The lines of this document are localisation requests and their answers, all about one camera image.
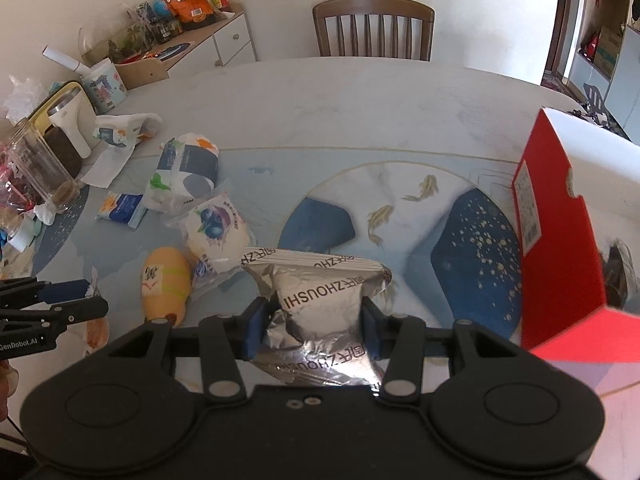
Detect right hand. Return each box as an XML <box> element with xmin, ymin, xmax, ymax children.
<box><xmin>0</xmin><ymin>360</ymin><xmax>20</xmax><ymax>422</ymax></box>

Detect white wall cabinets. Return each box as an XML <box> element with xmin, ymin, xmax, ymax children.
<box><xmin>565</xmin><ymin>0</ymin><xmax>639</xmax><ymax>143</ymax></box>

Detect glass jar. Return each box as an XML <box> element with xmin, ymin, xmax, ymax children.
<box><xmin>8</xmin><ymin>118</ymin><xmax>80</xmax><ymax>214</ymax></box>

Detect crumpled white tissue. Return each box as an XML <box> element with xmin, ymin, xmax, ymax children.
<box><xmin>32</xmin><ymin>202</ymin><xmax>56</xmax><ymax>226</ymax></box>

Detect silver foil bag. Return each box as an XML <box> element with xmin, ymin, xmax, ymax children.
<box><xmin>241</xmin><ymin>247</ymin><xmax>392</xmax><ymax>391</ymax></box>

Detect black phone stand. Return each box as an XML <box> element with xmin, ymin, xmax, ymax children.
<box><xmin>573</xmin><ymin>84</ymin><xmax>611</xmax><ymax>129</ymax></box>

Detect tissue pack centre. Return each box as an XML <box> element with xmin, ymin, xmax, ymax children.
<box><xmin>142</xmin><ymin>133</ymin><xmax>219</xmax><ymax>216</ymax></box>

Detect wooden chair far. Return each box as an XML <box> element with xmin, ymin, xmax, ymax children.
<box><xmin>312</xmin><ymin>0</ymin><xmax>436</xmax><ymax>62</ymax></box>

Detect white paper napkin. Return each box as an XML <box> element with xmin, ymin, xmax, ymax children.
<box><xmin>80</xmin><ymin>142</ymin><xmax>136</xmax><ymax>188</ymax></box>

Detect patterned paper cup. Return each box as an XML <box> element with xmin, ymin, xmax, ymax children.
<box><xmin>81</xmin><ymin>58</ymin><xmax>128</xmax><ymax>115</ymax></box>

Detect bread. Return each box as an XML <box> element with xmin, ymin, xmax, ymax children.
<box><xmin>170</xmin><ymin>193</ymin><xmax>253</xmax><ymax>297</ymax></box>

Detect white sideboard cabinet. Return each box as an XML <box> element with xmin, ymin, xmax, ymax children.
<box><xmin>112</xmin><ymin>4</ymin><xmax>260</xmax><ymax>91</ymax></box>

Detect tissue pack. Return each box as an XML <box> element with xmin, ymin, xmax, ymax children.
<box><xmin>142</xmin><ymin>133</ymin><xmax>219</xmax><ymax>216</ymax></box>
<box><xmin>93</xmin><ymin>113</ymin><xmax>163</xmax><ymax>148</ymax></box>

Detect dark seaweed snack packet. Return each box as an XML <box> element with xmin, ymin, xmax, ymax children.
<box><xmin>600</xmin><ymin>240</ymin><xmax>640</xmax><ymax>315</ymax></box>

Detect yellow plush toy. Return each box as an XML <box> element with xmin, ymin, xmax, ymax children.
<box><xmin>141</xmin><ymin>246</ymin><xmax>192</xmax><ymax>326</ymax></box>

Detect white chicken breast packet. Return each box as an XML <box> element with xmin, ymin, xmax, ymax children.
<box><xmin>84</xmin><ymin>266</ymin><xmax>111</xmax><ymax>356</ymax></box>

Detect red shoe box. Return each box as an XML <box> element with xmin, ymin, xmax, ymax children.
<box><xmin>510</xmin><ymin>105</ymin><xmax>640</xmax><ymax>396</ymax></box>

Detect blue white biscuit packet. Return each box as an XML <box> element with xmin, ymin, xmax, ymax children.
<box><xmin>96</xmin><ymin>192</ymin><xmax>146</xmax><ymax>230</ymax></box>

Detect tissue pack left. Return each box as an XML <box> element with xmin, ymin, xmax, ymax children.
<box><xmin>93</xmin><ymin>113</ymin><xmax>163</xmax><ymax>148</ymax></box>

